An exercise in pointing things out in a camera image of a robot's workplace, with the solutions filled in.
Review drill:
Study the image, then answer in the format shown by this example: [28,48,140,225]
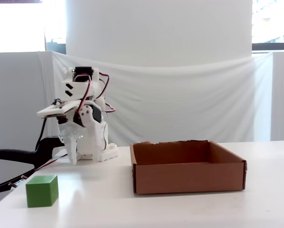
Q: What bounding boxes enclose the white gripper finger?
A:
[59,130,83,165]
[79,105,105,162]

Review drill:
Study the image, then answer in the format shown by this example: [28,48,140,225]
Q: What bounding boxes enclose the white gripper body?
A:
[57,102,104,143]

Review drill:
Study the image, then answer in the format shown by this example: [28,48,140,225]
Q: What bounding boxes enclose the green cube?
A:
[25,175,59,208]

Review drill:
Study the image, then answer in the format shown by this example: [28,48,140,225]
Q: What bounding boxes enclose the brown cardboard box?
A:
[129,139,248,195]

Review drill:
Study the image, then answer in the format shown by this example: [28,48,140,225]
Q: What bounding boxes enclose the white partition panel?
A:
[271,50,284,143]
[0,51,49,152]

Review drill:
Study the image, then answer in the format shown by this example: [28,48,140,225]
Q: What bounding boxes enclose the black circuit board strip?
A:
[0,166,38,193]

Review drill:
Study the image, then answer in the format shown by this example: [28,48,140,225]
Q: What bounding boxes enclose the white cloth backdrop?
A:
[37,51,273,148]

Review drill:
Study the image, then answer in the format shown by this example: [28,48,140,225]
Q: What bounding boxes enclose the bright window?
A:
[0,0,67,53]
[252,0,284,51]

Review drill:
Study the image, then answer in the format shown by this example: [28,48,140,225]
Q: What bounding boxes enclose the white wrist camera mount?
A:
[36,99,82,119]

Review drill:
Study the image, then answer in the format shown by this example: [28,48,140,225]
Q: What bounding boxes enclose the black camera cable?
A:
[34,118,49,155]

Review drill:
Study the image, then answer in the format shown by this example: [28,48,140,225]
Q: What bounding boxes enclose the red white power cable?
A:
[20,153,69,179]

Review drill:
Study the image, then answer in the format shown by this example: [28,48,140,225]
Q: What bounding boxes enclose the red black servo wire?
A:
[76,77,93,117]
[98,73,116,114]

